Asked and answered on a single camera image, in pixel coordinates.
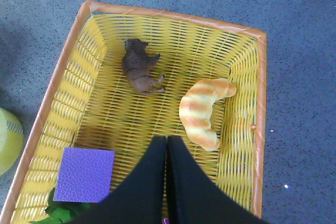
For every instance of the brown toy bison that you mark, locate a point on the brown toy bison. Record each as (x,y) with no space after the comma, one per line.
(137,66)

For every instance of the toy croissant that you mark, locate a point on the toy croissant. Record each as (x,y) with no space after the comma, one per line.
(196,108)

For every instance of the green toy leafy vegetable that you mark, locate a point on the green toy leafy vegetable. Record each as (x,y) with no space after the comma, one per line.
(62,211)

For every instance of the yellow woven plastic basket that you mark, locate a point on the yellow woven plastic basket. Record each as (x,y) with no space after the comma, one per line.
(89,102)

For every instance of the yellow tape roll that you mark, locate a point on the yellow tape roll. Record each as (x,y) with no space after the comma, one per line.
(12,137)

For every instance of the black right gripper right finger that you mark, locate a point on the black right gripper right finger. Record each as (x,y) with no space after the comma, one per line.
(192,197)

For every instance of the purple foam cube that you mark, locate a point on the purple foam cube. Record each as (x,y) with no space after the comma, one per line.
(84,175)

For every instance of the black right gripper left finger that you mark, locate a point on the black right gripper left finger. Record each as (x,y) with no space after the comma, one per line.
(139,198)

